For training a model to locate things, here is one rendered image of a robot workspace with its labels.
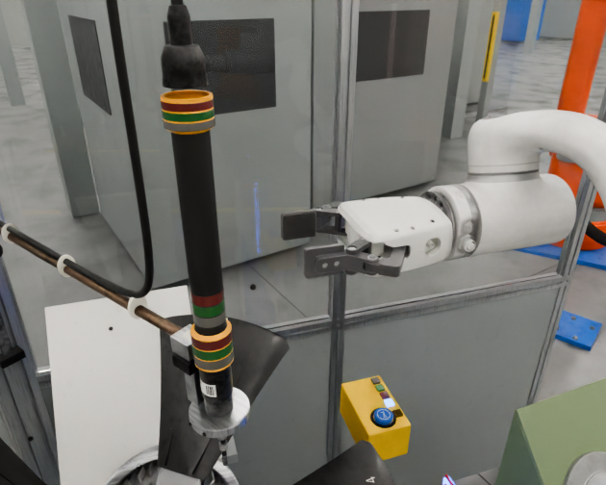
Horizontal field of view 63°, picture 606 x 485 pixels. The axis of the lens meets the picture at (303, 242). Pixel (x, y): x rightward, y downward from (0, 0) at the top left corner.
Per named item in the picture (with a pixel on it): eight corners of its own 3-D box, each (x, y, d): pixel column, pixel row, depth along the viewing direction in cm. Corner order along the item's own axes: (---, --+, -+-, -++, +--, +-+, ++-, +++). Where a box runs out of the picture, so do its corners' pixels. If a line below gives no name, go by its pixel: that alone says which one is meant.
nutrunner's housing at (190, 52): (198, 431, 59) (140, 5, 38) (221, 412, 62) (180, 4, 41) (220, 448, 57) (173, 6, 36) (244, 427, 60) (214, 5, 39)
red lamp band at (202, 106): (150, 108, 41) (149, 99, 41) (190, 99, 45) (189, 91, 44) (185, 115, 39) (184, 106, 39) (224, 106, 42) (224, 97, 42)
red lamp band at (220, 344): (183, 341, 53) (181, 331, 52) (213, 320, 56) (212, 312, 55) (211, 357, 50) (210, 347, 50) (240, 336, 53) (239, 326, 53)
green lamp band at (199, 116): (152, 117, 42) (150, 109, 42) (191, 109, 45) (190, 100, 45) (186, 125, 39) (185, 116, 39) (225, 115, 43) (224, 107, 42)
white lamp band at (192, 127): (153, 127, 42) (152, 118, 42) (192, 117, 45) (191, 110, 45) (187, 135, 40) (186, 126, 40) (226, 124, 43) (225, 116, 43)
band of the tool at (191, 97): (154, 130, 42) (149, 95, 41) (192, 120, 45) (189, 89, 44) (188, 139, 40) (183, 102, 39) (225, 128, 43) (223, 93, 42)
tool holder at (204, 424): (165, 411, 59) (154, 344, 54) (210, 377, 64) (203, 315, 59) (218, 449, 54) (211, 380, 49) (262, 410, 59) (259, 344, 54)
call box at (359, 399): (339, 416, 120) (340, 382, 115) (376, 406, 123) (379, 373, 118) (366, 470, 106) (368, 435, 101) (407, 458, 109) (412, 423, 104)
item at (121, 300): (-21, 224, 85) (-23, 216, 84) (-13, 221, 86) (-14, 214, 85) (187, 348, 56) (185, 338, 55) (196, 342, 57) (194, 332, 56)
